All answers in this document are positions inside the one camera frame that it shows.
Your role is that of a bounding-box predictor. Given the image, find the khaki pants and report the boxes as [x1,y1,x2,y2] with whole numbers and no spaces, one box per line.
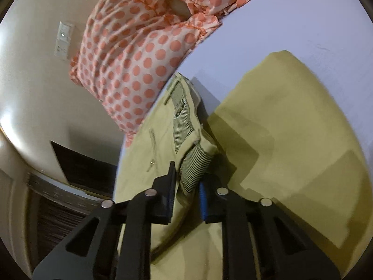
[114,50,371,280]

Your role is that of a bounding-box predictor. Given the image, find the dark wooden bedside cabinet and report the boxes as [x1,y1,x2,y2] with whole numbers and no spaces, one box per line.
[50,140,117,194]

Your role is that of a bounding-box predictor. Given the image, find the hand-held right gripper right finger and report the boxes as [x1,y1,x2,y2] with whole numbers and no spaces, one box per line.
[199,173,341,280]

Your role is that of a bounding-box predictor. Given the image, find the white wall switch panel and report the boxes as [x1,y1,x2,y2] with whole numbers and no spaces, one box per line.
[54,21,75,60]

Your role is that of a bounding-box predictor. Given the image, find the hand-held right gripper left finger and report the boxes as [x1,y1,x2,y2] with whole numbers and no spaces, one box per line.
[32,160,177,280]

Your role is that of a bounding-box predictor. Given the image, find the white bed sheet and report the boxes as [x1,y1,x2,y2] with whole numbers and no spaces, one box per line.
[121,0,373,152]

